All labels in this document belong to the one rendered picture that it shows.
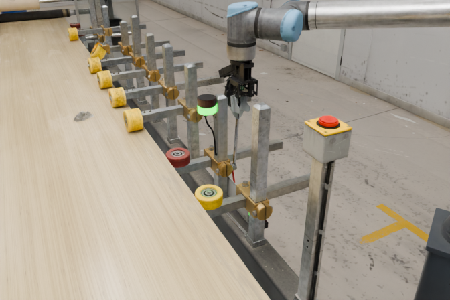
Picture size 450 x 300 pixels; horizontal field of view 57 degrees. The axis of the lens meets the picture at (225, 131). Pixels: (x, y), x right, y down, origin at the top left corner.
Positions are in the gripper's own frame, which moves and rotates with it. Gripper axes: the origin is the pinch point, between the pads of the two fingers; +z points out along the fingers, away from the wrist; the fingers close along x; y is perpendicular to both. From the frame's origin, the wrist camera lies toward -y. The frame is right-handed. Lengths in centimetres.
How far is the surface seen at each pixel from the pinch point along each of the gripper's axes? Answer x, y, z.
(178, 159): -22.6, 2.5, 10.8
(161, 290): -45, 51, 12
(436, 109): 258, -104, 87
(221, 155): -8.1, 4.5, 11.6
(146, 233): -42, 32, 11
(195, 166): -15.9, 0.2, 16.3
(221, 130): -8.1, 4.5, 2.6
